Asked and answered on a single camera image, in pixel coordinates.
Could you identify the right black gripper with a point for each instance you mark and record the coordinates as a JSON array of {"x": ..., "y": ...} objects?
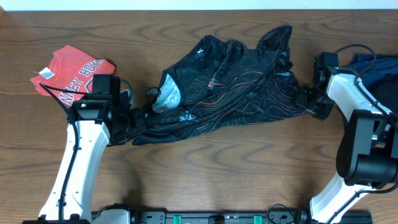
[{"x": 319, "y": 114}]

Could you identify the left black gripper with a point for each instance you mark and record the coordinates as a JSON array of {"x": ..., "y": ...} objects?
[{"x": 138, "y": 114}]

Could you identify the black patterned sports jersey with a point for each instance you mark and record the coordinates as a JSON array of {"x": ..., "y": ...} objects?
[{"x": 223, "y": 84}]

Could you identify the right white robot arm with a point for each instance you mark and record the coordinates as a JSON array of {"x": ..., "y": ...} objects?
[{"x": 366, "y": 161}]

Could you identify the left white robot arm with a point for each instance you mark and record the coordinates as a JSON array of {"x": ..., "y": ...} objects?
[{"x": 94, "y": 122}]

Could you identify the dark blue clothes pile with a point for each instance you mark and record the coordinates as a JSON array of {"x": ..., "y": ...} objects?
[{"x": 381, "y": 81}]

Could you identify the red folded t-shirt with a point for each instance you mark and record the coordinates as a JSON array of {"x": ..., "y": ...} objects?
[{"x": 71, "y": 72}]

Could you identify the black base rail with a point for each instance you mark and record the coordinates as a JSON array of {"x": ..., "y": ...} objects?
[{"x": 278, "y": 214}]

